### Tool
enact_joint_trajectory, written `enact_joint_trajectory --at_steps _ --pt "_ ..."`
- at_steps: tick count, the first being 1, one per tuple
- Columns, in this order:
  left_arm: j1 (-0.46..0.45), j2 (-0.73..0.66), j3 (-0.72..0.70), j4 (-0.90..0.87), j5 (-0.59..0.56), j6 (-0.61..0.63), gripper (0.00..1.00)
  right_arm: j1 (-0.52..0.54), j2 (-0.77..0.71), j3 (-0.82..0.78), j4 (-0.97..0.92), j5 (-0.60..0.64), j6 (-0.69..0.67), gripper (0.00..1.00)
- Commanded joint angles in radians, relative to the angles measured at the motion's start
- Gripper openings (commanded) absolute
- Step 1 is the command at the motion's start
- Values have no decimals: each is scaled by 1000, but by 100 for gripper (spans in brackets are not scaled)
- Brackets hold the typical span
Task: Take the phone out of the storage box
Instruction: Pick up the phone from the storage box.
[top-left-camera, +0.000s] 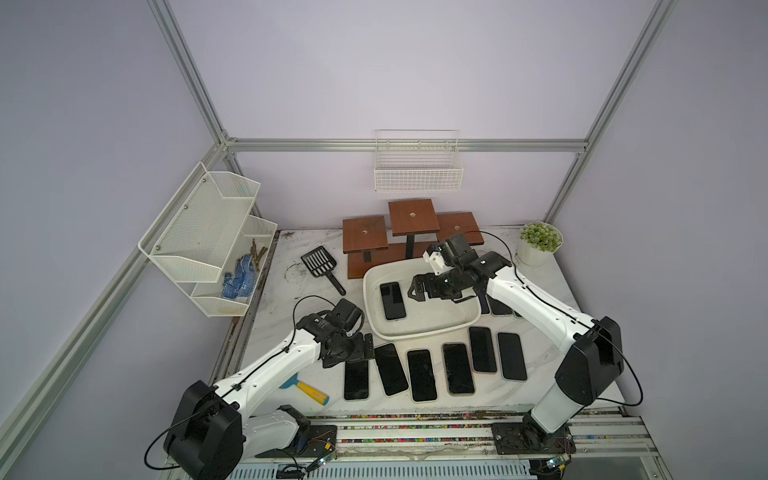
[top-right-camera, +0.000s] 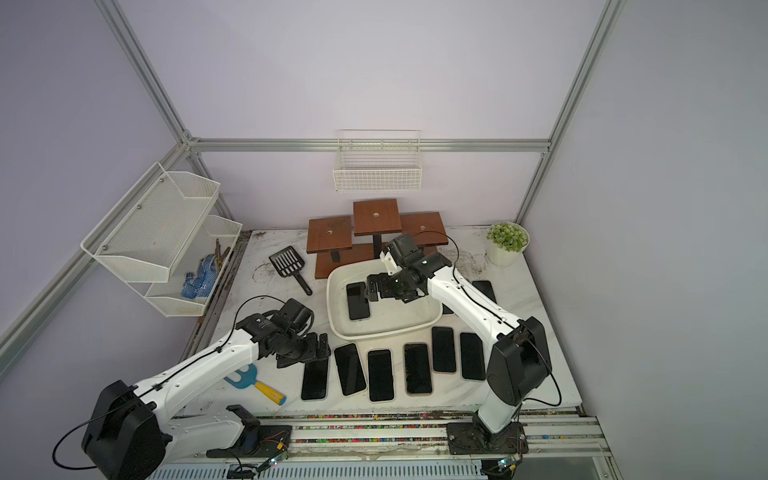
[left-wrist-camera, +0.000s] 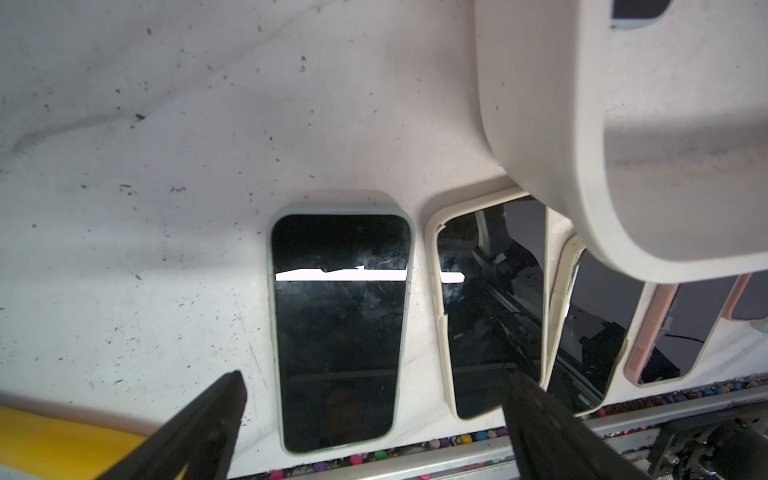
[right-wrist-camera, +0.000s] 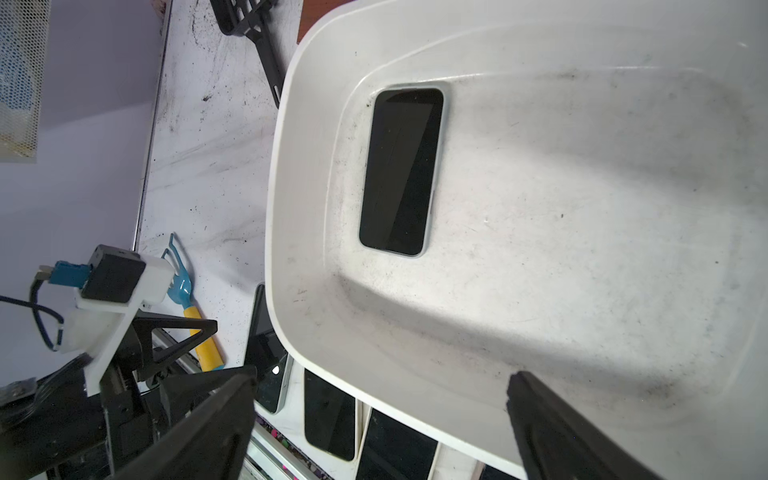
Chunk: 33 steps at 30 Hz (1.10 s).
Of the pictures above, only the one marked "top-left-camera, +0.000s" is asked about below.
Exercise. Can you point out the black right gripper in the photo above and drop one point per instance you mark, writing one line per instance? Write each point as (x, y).
(433, 291)

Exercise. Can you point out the teal yellow garden fork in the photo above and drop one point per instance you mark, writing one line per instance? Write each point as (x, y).
(312, 392)

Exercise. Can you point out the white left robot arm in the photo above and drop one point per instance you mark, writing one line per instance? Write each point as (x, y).
(214, 427)

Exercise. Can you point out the mint case phone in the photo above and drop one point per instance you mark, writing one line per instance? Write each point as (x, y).
(392, 301)
(512, 359)

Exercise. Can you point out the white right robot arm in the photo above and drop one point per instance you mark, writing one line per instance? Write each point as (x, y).
(593, 353)

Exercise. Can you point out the brown twigs in shelf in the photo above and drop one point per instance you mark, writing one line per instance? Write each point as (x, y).
(257, 252)

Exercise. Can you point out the black phone beige case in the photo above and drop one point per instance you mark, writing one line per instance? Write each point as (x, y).
(422, 379)

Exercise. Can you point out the black phone mint case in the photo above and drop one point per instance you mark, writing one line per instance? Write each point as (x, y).
(356, 380)

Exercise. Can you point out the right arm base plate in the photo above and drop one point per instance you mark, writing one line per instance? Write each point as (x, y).
(527, 437)

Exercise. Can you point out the black phone pink case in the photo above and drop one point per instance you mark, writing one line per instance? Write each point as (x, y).
(482, 350)

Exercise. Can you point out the black phone tan case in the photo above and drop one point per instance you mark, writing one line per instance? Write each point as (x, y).
(458, 369)

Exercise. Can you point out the black phone cream case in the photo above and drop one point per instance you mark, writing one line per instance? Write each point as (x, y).
(391, 371)

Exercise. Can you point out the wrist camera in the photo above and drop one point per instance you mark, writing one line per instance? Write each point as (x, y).
(345, 315)
(453, 253)

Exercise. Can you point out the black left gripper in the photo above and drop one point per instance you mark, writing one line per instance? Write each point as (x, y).
(359, 352)

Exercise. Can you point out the black slotted scoop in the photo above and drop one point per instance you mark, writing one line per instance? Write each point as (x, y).
(320, 263)

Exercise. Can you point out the black phone grey case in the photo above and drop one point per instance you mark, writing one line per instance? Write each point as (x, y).
(485, 308)

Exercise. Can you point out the brown wooden tiered stand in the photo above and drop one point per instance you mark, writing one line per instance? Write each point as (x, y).
(410, 228)

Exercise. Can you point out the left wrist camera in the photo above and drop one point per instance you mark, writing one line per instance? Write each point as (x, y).
(345, 315)

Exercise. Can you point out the white mesh two-tier shelf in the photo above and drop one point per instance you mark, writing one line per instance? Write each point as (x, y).
(198, 238)

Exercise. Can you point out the green plant white pot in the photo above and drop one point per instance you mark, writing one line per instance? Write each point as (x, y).
(538, 241)

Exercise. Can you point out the white wire wall basket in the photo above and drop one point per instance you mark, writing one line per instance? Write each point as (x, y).
(419, 161)

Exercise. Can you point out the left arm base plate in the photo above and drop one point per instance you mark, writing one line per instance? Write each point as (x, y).
(309, 443)

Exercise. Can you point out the blue crumpled cloth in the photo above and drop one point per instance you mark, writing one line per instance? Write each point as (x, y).
(241, 283)

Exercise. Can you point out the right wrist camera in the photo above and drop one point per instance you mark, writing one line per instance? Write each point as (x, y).
(453, 253)

